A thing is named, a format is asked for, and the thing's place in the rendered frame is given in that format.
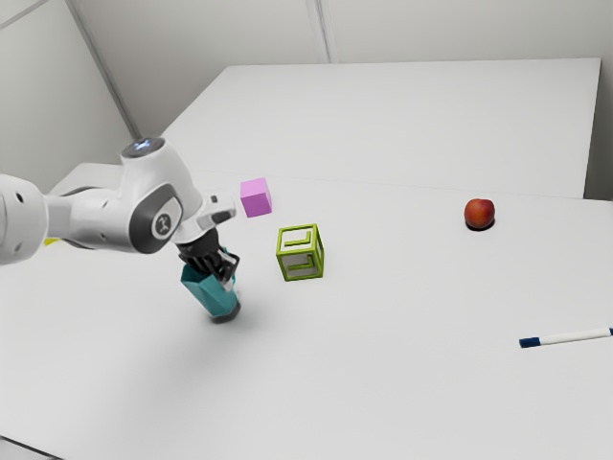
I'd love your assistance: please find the pink cube block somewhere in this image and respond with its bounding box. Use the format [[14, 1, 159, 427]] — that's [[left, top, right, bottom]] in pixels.
[[239, 176, 275, 219]]

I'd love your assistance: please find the red apple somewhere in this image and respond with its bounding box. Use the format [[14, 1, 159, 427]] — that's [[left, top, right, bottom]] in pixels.
[[464, 197, 497, 230]]

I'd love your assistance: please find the white pen with blue cap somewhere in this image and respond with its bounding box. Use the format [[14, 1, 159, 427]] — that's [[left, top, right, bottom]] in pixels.
[[518, 326, 613, 350]]

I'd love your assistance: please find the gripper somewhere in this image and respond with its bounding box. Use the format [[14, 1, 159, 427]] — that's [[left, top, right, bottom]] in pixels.
[[175, 228, 240, 291]]

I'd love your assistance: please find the green frame letter cube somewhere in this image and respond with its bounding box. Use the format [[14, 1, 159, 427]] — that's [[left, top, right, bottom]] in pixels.
[[275, 222, 326, 283]]

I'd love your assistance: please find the teal faceted mug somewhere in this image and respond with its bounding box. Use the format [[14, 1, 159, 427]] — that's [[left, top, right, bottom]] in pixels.
[[179, 245, 241, 324]]

